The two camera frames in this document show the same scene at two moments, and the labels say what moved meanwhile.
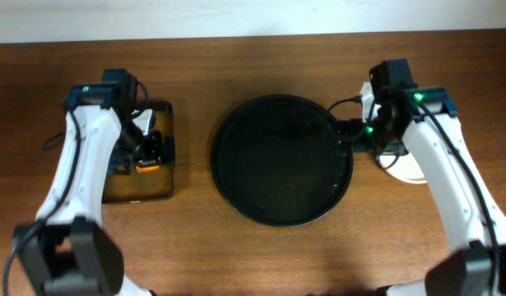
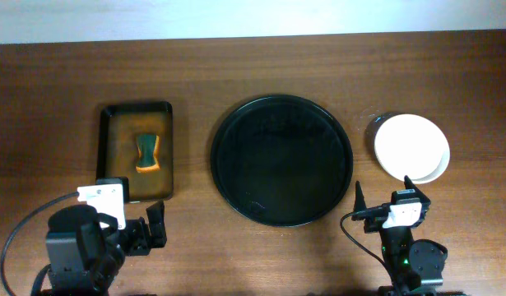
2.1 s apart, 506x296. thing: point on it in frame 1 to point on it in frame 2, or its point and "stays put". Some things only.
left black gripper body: [152, 146] to [141, 234]
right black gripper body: [355, 134] to [376, 211]
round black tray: [276, 161] stays put
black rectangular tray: [156, 186] stays put
